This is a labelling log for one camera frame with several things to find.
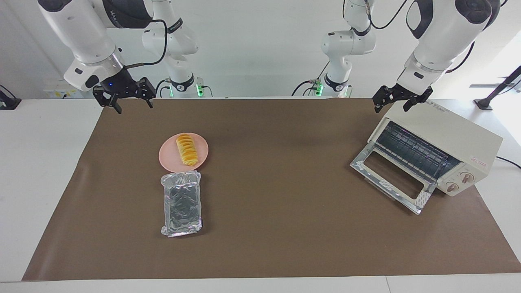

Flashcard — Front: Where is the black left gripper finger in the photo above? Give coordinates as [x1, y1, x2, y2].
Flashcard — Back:
[403, 86, 433, 113]
[372, 85, 394, 114]

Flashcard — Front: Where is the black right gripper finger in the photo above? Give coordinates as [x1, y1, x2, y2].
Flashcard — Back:
[93, 85, 123, 114]
[136, 77, 156, 109]

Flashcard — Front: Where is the sliced orange bread loaf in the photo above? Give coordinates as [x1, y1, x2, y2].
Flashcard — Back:
[175, 133, 199, 167]

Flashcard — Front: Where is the aluminium foil tray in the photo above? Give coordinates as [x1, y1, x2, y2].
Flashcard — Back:
[160, 171, 204, 238]

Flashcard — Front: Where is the cream toaster oven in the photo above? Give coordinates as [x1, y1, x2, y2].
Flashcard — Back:
[368, 100, 504, 197]

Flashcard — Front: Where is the metal oven rack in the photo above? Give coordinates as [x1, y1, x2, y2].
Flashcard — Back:
[375, 121, 461, 180]

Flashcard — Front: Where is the glass oven door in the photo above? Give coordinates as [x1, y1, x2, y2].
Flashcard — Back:
[350, 145, 437, 215]

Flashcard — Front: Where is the white power strip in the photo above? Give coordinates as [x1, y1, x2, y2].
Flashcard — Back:
[42, 79, 88, 99]

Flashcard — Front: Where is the pink round plate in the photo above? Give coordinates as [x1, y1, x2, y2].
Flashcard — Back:
[158, 132, 210, 173]

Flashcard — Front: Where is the brown table mat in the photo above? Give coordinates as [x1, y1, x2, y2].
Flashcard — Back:
[22, 98, 521, 282]

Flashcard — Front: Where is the black arm base cable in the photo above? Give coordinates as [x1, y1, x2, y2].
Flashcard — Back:
[154, 78, 172, 98]
[291, 60, 331, 97]

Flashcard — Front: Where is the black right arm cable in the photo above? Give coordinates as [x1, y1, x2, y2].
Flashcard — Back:
[122, 18, 169, 70]

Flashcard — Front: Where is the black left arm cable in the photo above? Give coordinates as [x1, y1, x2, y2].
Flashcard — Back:
[364, 0, 477, 75]

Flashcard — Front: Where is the black camera stand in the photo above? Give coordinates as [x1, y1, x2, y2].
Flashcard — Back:
[0, 84, 22, 111]
[469, 65, 521, 112]

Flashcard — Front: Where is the black oven power cable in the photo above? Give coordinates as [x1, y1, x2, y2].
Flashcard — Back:
[495, 156, 521, 170]

